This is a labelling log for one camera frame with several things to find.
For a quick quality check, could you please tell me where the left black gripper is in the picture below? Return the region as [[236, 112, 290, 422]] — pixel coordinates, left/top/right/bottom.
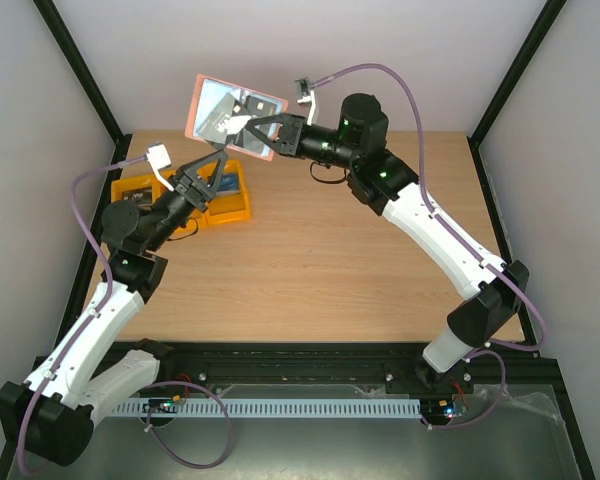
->
[[144, 150, 227, 253]]

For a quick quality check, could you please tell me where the black vip credit card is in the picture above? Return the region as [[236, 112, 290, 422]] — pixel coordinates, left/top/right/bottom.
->
[[194, 93, 252, 145]]

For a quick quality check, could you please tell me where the tan leather card holder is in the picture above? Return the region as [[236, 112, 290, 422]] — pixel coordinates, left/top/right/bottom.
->
[[184, 74, 288, 161]]

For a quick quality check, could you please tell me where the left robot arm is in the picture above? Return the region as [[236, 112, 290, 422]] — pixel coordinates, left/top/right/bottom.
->
[[0, 144, 228, 476]]

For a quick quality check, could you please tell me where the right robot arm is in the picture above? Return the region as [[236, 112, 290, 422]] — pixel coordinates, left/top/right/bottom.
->
[[245, 93, 529, 392]]

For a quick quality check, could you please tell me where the blue card stack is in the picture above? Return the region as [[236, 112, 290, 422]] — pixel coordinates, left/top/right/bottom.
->
[[217, 173, 241, 196]]

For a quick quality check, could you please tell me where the black card stack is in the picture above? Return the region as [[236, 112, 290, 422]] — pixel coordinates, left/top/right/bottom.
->
[[121, 187, 153, 206]]

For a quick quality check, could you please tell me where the right yellow bin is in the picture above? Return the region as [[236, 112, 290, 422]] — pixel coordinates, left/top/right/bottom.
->
[[204, 159, 252, 227]]

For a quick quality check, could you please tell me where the yellow bin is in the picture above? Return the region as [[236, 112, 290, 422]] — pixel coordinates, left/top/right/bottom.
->
[[154, 169, 204, 238], [111, 175, 166, 207], [204, 159, 252, 227]]

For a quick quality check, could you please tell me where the middle yellow bin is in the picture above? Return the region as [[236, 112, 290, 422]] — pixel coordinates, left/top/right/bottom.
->
[[154, 169, 204, 238]]

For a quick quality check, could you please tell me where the left yellow bin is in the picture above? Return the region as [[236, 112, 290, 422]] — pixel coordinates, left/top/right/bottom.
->
[[111, 175, 166, 207]]

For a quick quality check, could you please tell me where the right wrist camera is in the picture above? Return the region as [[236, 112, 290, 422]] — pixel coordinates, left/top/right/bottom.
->
[[295, 77, 319, 126]]

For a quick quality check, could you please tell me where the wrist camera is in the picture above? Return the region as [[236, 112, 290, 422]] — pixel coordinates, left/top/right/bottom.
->
[[146, 143, 174, 191], [295, 77, 319, 126]]

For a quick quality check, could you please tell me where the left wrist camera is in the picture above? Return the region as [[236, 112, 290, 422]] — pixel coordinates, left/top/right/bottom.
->
[[146, 143, 174, 191]]

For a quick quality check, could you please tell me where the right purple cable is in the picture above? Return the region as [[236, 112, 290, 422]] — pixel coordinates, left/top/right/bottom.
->
[[309, 62, 549, 433]]

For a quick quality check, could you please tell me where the white slotted cable duct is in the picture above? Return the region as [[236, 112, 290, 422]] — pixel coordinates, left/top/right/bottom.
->
[[110, 398, 421, 419]]

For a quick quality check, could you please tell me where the left black frame post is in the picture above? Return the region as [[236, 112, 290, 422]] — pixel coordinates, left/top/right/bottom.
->
[[33, 0, 126, 145]]

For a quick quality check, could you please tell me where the black frame post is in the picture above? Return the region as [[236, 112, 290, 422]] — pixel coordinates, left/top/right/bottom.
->
[[468, 0, 569, 146], [33, 0, 126, 145]]

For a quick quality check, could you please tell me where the right black frame post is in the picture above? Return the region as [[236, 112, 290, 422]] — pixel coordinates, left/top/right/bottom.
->
[[468, 0, 569, 146]]

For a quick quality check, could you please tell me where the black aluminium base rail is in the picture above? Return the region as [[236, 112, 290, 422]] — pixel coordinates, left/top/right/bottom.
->
[[27, 341, 566, 396]]

